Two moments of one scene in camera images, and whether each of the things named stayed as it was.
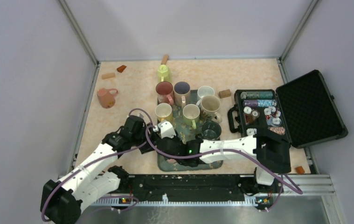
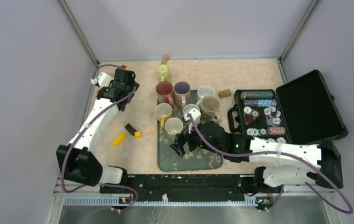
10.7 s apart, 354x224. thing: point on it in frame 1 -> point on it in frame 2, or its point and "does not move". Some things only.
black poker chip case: [303, 110] does not move
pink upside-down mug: [164, 91] does not move
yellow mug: [163, 112] does not move
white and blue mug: [203, 91] does not move
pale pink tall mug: [171, 161] -> [173, 126]
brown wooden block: [224, 93] does not move
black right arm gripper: [175, 138] -> [180, 140]
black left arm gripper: [146, 148] -> [124, 105]
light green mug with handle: [163, 73] does not move
